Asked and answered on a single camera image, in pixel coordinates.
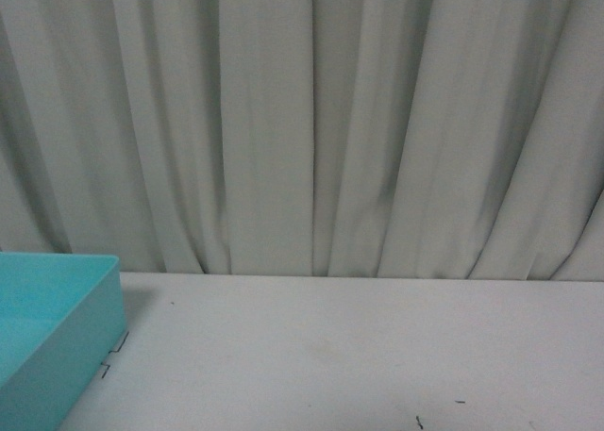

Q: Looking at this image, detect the white pleated curtain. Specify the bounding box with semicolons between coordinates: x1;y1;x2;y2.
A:
1;0;603;280

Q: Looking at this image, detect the turquoise plastic storage bin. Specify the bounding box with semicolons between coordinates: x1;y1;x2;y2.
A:
1;252;126;430

